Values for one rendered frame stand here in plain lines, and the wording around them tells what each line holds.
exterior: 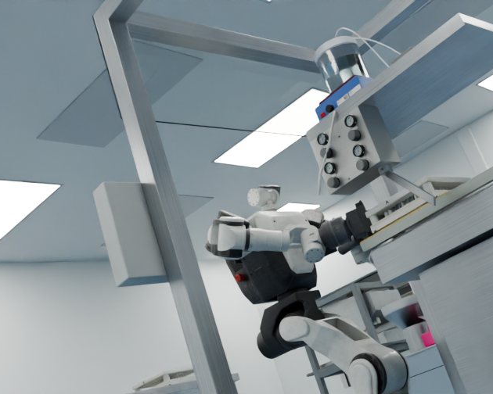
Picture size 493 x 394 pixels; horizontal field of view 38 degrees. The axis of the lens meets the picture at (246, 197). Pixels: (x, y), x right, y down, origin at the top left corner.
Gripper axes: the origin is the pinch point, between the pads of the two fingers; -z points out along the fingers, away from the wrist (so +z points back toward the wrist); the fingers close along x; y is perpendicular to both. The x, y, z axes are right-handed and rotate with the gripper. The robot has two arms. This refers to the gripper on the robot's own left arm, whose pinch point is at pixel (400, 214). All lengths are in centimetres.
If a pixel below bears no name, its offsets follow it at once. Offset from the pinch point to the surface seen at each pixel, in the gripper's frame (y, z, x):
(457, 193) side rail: 15.1, -34.4, 9.8
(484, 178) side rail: 13.8, -43.2, 10.2
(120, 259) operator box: 100, -1, 4
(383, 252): 19.4, -5.1, 13.4
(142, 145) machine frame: 88, -6, -25
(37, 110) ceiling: 16, 231, -195
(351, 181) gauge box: 21.3, -6.1, -10.1
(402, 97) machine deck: 4.0, -23.5, -29.5
